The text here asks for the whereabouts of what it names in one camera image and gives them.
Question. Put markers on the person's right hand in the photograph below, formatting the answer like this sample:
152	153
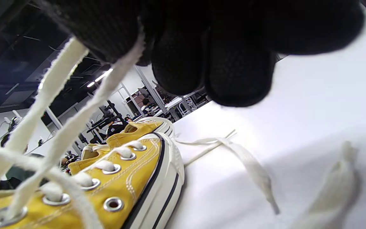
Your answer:
233	38

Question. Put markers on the white shoe lace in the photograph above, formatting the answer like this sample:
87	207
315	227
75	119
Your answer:
253	165
38	105

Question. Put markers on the white light tube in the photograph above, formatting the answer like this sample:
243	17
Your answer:
102	75

